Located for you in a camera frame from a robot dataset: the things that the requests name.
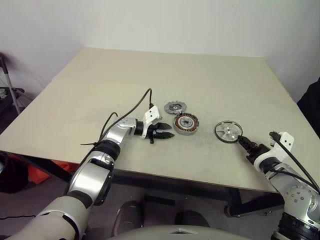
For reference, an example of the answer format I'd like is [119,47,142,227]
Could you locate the orange bag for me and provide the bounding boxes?
[11,153,76,185]

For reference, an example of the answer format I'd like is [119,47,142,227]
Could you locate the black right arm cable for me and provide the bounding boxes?
[269,131,320,195]

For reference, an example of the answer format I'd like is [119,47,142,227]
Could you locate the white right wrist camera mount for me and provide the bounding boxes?
[253,131,295,171]

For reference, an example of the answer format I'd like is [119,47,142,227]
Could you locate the black metal table frame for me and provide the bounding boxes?
[18,153,287,218]

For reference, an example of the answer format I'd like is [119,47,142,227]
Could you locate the black rimmed silver spoked rotor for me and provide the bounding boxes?
[214,120,243,144]

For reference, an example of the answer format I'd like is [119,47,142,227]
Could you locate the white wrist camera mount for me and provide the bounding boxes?
[140,104,161,140]
[253,131,295,171]

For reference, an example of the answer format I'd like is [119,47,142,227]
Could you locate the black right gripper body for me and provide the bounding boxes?
[245,141,271,164]

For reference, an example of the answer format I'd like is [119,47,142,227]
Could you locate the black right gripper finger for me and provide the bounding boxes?
[237,137,251,152]
[237,135,255,148]

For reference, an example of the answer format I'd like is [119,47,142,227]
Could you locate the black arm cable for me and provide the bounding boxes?
[99,87,155,143]
[269,131,320,195]

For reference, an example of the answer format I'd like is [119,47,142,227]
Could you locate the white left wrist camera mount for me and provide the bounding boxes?
[140,104,161,140]

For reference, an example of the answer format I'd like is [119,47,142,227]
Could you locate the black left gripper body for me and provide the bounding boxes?
[145,123,161,145]

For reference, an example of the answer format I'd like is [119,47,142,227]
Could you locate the black fabric object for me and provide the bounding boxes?
[296,76,320,141]

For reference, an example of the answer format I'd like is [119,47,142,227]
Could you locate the silver stator housing copper windings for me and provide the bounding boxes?
[172,112,201,136]

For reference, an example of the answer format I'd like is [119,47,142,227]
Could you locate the silver metal stand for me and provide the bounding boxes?
[0,53,26,116]

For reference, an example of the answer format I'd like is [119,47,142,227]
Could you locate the gray round circuit board cover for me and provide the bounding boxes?
[163,100,188,115]

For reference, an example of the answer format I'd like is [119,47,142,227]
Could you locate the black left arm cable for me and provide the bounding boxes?
[99,87,155,143]

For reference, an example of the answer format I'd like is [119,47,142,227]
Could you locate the dark rounded shape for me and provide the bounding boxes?
[112,199,145,237]

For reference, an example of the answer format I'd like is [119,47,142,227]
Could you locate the black bag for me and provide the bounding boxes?
[0,151,31,194]

